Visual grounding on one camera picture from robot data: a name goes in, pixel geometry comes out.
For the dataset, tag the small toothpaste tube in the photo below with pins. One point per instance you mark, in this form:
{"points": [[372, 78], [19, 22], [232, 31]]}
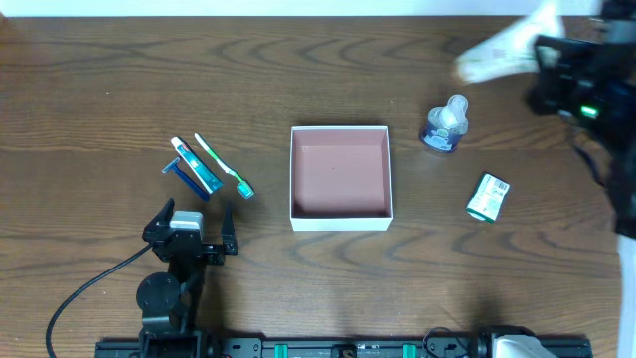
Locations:
{"points": [[207, 178]]}

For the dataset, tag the white cardboard box pink inside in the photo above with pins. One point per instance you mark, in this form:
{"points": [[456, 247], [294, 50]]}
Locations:
{"points": [[340, 178]]}

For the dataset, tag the white floral lotion tube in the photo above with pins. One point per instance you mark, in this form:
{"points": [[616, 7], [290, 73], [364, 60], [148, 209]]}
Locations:
{"points": [[510, 51]]}

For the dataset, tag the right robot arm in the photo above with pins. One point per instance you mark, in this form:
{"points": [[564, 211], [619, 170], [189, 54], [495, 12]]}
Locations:
{"points": [[616, 134]]}

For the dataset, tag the blue disposable razor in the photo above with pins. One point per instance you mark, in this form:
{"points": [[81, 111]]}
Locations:
{"points": [[173, 166]]}

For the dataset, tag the clear blue sanitizer bottle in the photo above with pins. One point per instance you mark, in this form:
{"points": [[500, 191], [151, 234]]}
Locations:
{"points": [[446, 125]]}

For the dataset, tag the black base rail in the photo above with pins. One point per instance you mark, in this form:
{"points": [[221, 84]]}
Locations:
{"points": [[436, 345]]}

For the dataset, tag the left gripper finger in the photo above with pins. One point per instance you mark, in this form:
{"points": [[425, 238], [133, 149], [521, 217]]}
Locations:
{"points": [[228, 233], [162, 220]]}

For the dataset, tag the green white soap packet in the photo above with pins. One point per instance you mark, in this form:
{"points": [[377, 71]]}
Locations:
{"points": [[488, 198]]}

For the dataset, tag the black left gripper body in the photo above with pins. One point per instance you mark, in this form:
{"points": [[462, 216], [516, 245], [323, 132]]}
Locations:
{"points": [[194, 247]]}

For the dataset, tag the green white toothbrush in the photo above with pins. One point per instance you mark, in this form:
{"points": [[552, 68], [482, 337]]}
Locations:
{"points": [[243, 187]]}

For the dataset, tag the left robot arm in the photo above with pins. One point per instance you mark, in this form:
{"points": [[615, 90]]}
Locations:
{"points": [[169, 299]]}

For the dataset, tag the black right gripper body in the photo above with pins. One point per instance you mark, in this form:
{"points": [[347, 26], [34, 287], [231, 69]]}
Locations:
{"points": [[561, 80]]}

